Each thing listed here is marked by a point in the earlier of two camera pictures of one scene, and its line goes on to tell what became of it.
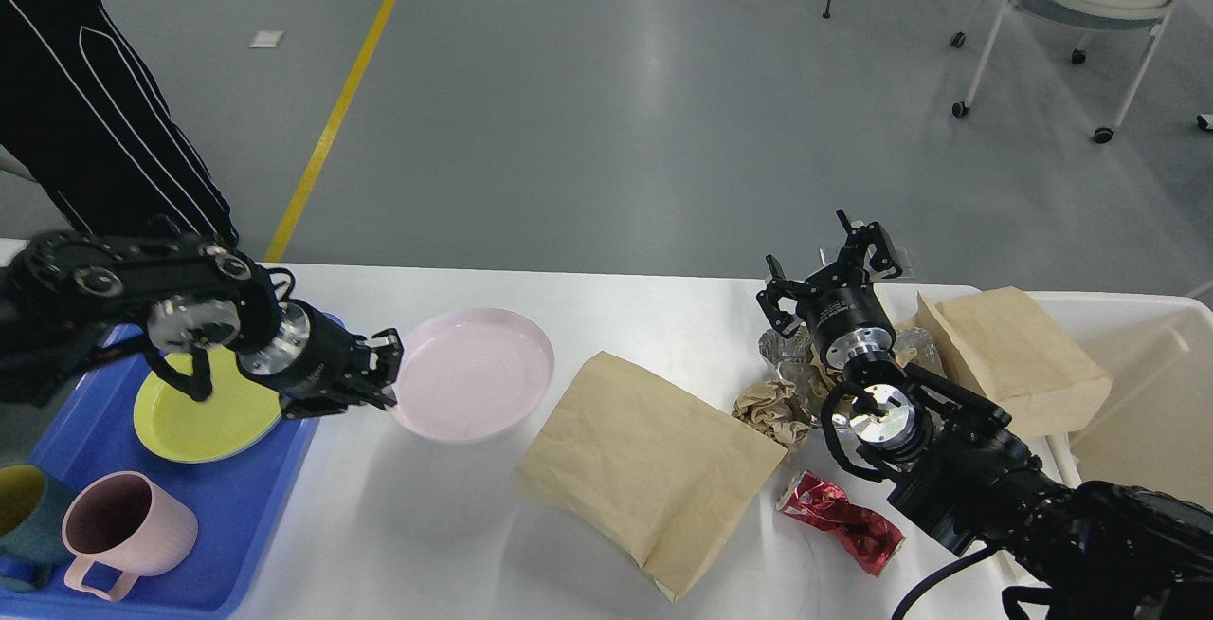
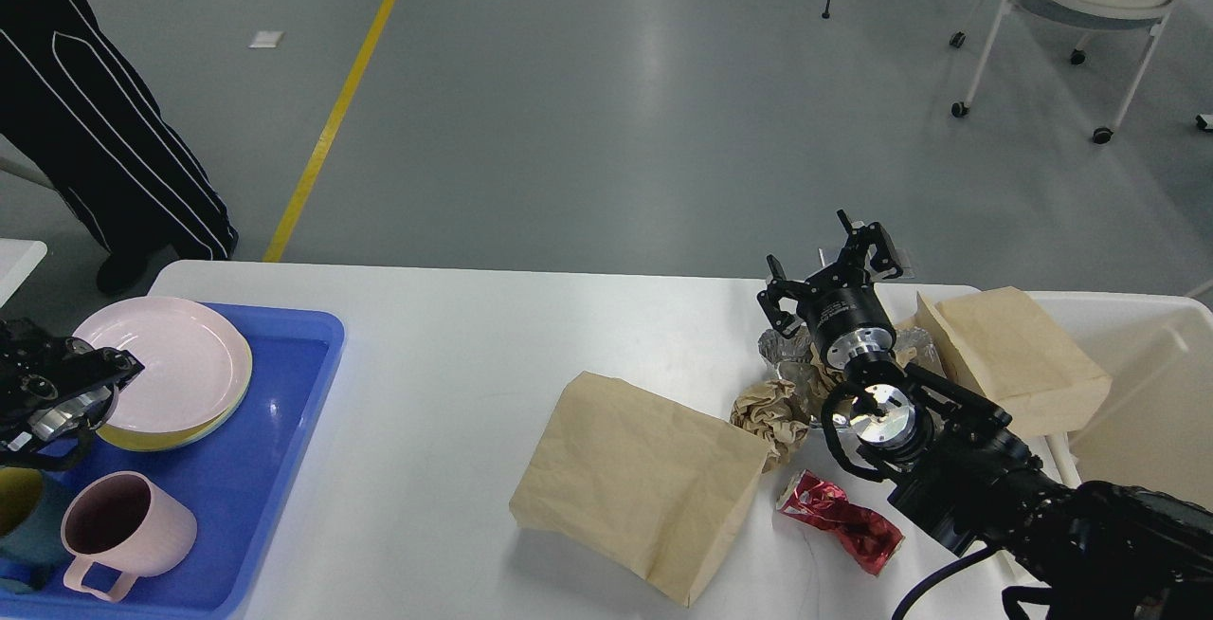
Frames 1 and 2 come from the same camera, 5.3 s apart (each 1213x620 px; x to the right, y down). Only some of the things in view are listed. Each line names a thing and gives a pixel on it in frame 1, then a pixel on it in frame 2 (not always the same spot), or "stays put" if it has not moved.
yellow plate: [237, 414] → [143, 441]
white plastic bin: [1152, 429] stays put
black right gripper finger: [857, 243] stays put
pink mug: [123, 521] stays put
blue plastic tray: [240, 501] stays put
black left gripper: [314, 355] → [63, 387]
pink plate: [472, 374] → [194, 358]
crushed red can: [863, 539] stays put
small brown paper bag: [1000, 346] stays put
